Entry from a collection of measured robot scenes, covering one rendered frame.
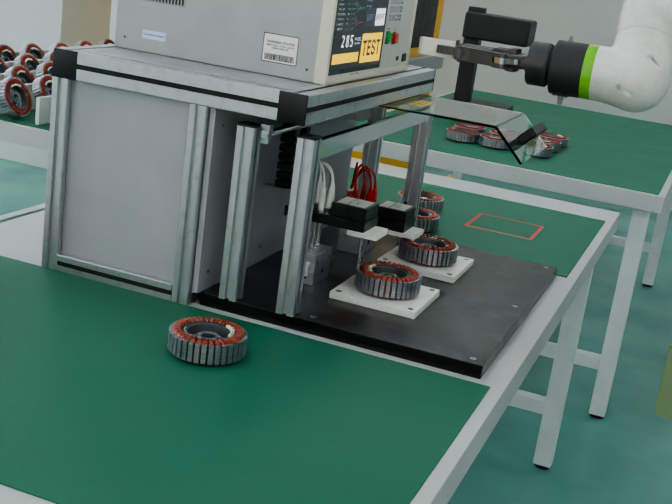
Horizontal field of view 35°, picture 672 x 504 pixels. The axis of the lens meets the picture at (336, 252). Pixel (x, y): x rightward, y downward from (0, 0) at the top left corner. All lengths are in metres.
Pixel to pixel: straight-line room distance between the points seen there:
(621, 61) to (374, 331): 0.61
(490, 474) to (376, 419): 1.63
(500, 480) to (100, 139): 1.66
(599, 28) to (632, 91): 5.22
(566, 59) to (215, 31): 0.58
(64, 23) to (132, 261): 3.99
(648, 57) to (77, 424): 1.08
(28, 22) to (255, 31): 4.09
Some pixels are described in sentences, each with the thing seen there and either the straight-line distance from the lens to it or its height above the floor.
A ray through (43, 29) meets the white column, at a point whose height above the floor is 0.72.
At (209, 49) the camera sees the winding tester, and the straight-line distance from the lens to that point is 1.78.
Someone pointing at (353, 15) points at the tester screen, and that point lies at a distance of 1.78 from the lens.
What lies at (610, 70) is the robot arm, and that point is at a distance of 1.83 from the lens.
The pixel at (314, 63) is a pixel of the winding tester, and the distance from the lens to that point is 1.71.
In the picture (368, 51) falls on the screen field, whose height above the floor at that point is 1.16.
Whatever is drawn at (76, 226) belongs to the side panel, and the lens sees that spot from 1.81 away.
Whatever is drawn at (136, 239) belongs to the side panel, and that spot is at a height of 0.83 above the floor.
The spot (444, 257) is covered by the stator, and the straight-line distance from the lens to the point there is 1.98.
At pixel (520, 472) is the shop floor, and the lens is 3.06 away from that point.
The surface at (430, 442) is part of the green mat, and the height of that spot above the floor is 0.75.
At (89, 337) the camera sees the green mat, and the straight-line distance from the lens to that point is 1.56.
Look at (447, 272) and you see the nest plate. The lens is 1.97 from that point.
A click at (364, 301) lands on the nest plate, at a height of 0.78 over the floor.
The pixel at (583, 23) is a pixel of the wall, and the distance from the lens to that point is 7.05.
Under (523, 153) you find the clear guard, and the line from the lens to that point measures 1.94.
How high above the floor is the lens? 1.33
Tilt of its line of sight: 16 degrees down
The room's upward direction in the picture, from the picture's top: 8 degrees clockwise
